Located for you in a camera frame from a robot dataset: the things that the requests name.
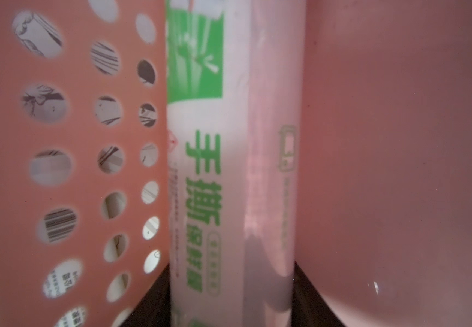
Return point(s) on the pink plastic basket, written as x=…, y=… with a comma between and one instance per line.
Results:
x=384, y=183

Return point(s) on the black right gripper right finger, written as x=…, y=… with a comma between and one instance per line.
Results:
x=309, y=309

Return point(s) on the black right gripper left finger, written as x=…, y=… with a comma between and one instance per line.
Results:
x=154, y=310

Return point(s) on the clear green wrap roll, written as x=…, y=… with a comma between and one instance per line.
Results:
x=234, y=83

